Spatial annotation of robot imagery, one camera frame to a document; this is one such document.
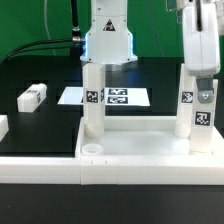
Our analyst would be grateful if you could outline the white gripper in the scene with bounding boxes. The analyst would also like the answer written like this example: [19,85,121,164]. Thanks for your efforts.
[182,0,220,103]

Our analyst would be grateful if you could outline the white desk top tray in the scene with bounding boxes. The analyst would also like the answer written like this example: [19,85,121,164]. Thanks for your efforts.
[75,115,224,159]

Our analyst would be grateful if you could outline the fiducial marker sheet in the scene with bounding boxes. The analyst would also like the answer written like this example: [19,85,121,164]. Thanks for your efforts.
[58,87,150,106]

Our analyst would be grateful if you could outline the white front fence bar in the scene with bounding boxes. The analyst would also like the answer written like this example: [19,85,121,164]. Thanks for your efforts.
[0,155,224,185]

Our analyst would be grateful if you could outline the white fence bar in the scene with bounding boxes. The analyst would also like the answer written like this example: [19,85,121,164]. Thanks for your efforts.
[0,155,224,185]
[0,115,9,142]

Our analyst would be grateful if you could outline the white left fence bar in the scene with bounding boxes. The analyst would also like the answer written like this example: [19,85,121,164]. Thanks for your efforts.
[0,115,9,142]

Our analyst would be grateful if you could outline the black cable connector post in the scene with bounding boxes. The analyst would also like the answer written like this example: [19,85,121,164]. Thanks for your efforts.
[70,0,83,59]

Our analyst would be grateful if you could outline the black cable bundle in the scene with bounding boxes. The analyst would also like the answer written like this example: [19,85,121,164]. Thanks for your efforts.
[2,37,84,64]

